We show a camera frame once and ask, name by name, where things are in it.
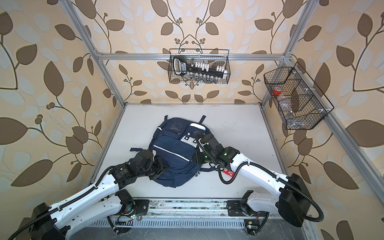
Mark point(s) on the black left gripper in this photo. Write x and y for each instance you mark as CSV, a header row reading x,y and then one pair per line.
x,y
161,168

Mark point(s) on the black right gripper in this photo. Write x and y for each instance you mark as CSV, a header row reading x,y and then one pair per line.
x,y
198,159

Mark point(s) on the navy blue student backpack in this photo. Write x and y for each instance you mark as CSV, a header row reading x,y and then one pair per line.
x,y
176,148

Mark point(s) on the red stationery blister pack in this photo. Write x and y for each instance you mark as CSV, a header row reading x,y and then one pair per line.
x,y
228,172

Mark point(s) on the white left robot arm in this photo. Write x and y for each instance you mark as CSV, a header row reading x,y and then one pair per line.
x,y
104,198

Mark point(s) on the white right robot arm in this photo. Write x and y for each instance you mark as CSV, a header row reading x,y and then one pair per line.
x,y
287,195

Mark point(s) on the black socket wrench set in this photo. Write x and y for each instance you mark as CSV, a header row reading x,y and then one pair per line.
x,y
184,68

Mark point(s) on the red capped clear bottle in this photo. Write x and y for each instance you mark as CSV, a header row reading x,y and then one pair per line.
x,y
278,92

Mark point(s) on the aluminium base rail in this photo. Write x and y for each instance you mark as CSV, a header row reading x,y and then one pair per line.
x,y
189,208

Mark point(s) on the black wire basket back wall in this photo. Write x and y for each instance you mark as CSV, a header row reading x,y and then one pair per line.
x,y
221,56

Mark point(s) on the black wire basket wall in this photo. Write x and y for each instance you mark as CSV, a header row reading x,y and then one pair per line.
x,y
304,104
221,56

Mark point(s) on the black wire basket right wall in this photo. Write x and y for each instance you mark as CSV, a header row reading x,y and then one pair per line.
x,y
304,104

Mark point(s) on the aluminium cage frame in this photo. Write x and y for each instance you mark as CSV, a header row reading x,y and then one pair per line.
x,y
317,67

